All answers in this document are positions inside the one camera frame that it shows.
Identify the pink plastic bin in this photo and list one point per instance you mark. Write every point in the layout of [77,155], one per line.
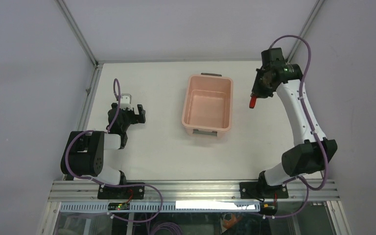
[208,105]

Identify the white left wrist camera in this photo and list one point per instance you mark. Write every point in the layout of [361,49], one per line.
[126,98]

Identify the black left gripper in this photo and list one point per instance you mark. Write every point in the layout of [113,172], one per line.
[135,120]

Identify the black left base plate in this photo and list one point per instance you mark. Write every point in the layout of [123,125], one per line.
[112,193]

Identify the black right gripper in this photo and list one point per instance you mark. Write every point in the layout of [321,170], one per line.
[256,91]

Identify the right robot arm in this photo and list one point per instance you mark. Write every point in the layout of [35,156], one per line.
[312,150]

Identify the grey slotted cable duct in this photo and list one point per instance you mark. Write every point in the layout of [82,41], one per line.
[151,207]

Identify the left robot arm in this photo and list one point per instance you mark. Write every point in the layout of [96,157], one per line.
[83,157]

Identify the red handled screwdriver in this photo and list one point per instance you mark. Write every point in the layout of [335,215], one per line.
[253,100]

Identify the aluminium frame post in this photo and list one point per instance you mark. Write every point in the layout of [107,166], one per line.
[305,28]
[76,31]

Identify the aluminium front rail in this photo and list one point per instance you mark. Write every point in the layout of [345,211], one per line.
[154,191]

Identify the aluminium right frame post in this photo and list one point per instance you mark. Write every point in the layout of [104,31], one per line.
[305,28]

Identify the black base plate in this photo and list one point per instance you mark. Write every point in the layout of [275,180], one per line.
[112,193]
[256,190]

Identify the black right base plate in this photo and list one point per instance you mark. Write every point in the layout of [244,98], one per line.
[256,190]

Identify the aluminium left frame post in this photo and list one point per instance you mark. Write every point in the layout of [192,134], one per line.
[76,31]

